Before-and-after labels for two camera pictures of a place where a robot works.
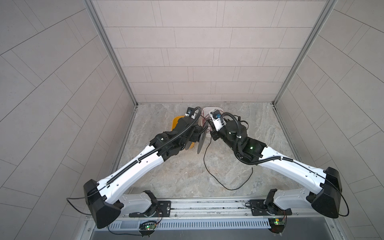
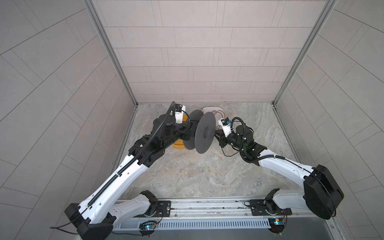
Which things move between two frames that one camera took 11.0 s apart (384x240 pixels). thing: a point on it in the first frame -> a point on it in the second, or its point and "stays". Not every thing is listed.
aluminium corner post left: [101, 29] stays
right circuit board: [277, 225] stays
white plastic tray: [206, 116] stays
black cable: [203, 154] -> [234, 148]
